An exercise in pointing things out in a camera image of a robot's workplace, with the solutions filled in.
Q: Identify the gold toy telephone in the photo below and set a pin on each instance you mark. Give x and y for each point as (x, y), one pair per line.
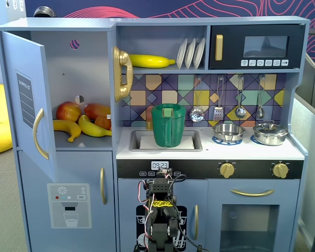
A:
(122, 60)

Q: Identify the blue toy kitchen cabinet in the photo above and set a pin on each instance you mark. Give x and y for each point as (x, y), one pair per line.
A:
(173, 22)

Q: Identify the small orange toy fruit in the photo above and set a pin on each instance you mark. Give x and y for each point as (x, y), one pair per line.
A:
(103, 122)

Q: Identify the steel toy whisk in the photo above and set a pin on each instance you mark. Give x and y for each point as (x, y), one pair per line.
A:
(260, 111)

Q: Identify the blue fridge door shopping list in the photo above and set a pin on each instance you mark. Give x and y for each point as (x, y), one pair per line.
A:
(15, 57)

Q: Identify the steel pot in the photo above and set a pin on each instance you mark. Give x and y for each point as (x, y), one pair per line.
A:
(270, 139)

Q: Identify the green plastic pitcher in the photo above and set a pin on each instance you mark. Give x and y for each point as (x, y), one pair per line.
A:
(168, 131)

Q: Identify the steel toy slotted spoon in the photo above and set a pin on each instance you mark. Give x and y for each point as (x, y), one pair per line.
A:
(197, 115)

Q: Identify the steel toy spatula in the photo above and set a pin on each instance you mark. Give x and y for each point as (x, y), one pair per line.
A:
(218, 114)

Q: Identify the blue oven door with window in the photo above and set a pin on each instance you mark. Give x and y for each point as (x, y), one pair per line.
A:
(215, 215)

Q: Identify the white toy plate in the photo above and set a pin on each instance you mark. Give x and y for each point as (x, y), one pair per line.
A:
(199, 53)
(181, 53)
(190, 53)

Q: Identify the black microwave door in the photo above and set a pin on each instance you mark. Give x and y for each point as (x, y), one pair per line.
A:
(231, 31)

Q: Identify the shiny black dome object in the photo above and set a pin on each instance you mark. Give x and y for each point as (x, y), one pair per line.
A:
(43, 11)

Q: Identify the red yellow toy apple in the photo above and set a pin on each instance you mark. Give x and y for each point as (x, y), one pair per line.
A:
(68, 111)

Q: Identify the blue dishwasher door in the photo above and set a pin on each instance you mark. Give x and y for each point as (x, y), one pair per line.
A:
(128, 194)

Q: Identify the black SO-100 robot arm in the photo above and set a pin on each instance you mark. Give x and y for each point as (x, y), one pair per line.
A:
(160, 236)

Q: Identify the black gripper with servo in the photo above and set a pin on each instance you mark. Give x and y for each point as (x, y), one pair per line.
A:
(163, 173)

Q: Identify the steel pan without lid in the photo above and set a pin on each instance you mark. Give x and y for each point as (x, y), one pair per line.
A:
(228, 131)

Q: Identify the gold toy faucet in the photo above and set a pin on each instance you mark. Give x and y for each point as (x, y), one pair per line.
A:
(149, 124)

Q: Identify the small wrist camera board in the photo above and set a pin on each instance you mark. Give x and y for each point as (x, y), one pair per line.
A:
(166, 172)

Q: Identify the gold stove knob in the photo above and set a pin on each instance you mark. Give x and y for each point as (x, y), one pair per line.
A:
(280, 170)
(227, 170)

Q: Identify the orange red toy mango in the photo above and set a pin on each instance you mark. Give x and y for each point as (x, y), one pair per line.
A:
(97, 110)

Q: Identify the steel pot lid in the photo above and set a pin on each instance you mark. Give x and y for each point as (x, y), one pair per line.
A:
(270, 129)

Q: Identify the blue fridge door water dispenser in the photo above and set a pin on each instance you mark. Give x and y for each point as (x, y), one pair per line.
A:
(36, 170)

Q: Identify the steel toy ladle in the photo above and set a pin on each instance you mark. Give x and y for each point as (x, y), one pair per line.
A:
(240, 112)

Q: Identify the curved yellow toy banana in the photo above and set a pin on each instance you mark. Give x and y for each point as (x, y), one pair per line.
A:
(93, 130)
(65, 126)

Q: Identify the grey toy sink basin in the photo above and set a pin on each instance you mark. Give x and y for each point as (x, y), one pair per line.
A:
(135, 141)

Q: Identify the long yellow toy banana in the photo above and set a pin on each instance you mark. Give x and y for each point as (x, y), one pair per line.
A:
(149, 61)

